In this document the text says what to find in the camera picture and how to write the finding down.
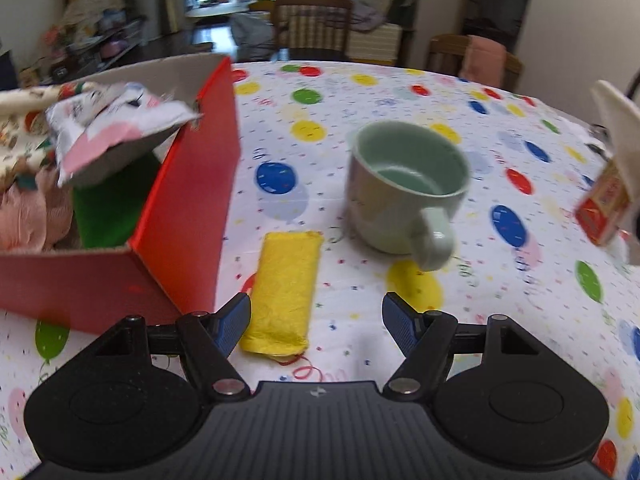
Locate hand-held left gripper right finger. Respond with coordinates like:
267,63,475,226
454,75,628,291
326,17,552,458
382,292,538,396

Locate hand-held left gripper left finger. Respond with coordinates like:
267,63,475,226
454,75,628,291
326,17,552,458
95,292,252,402

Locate yellow cloth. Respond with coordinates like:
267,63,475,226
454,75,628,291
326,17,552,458
240,230,326,359

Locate red cardboard box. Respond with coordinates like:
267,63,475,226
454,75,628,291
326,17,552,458
0,54,242,336

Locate pink bath loofah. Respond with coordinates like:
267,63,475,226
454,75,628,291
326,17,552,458
0,165,75,253

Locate panda print snack packet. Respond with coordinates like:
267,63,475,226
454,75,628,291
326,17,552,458
45,82,203,188

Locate orange drink bottle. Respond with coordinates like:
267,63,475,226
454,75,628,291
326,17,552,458
574,79,640,248

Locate printed cloth bag green ribbon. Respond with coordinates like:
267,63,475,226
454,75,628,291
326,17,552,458
0,82,103,181

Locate pale green ceramic cup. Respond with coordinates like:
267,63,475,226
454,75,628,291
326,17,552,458
346,120,472,272

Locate balloon print tablecloth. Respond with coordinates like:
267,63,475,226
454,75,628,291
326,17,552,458
0,60,640,480

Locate pink towel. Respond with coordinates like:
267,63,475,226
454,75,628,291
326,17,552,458
459,35,508,83

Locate sofa with cream cover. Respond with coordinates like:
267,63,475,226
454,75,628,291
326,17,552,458
305,0,418,67

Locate grey cloth pile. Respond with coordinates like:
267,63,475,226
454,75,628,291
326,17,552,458
230,12,276,58

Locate low TV cabinet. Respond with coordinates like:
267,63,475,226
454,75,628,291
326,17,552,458
20,15,148,86

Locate grey clothes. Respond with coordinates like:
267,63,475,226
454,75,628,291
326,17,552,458
350,0,388,31

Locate low coffee table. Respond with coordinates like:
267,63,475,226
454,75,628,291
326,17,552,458
185,2,273,20

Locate wooden slat-back chair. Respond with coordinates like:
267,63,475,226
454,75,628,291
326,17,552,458
271,0,355,63

